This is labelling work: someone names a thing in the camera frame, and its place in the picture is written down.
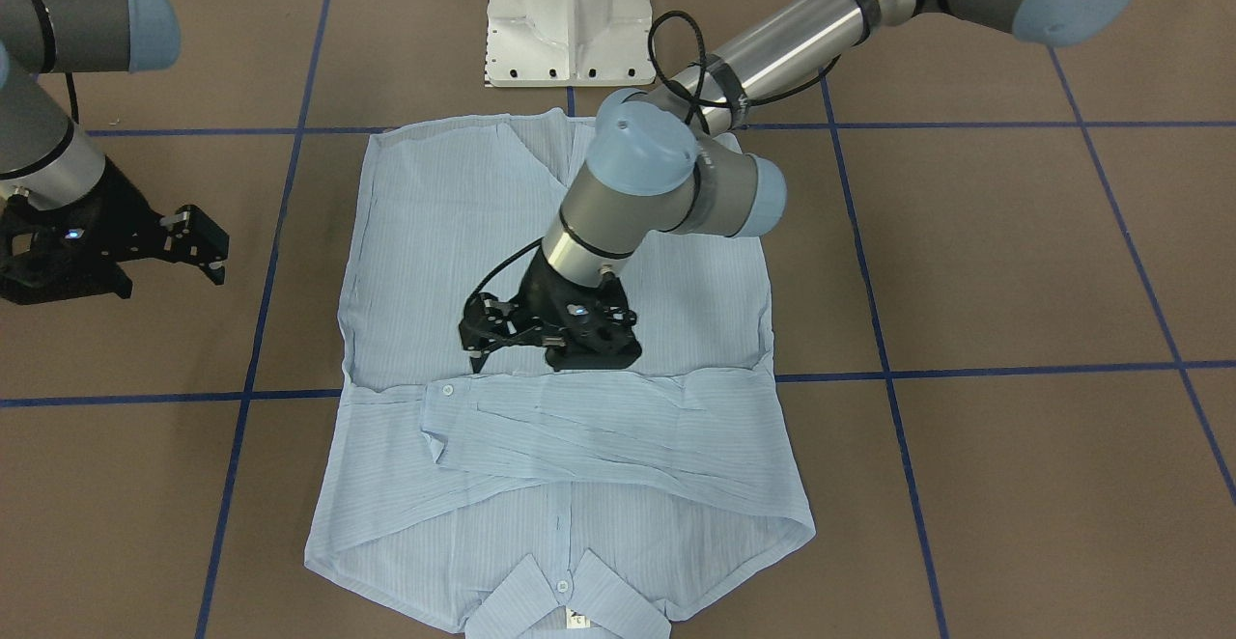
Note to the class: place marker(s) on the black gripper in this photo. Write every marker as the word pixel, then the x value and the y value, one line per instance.
pixel 118 210
pixel 537 293

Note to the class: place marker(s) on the light blue striped shirt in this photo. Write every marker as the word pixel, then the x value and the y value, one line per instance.
pixel 522 503

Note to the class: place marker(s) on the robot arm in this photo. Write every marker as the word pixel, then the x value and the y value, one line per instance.
pixel 46 154
pixel 656 166

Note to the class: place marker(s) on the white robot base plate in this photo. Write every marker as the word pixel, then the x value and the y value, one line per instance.
pixel 568 43

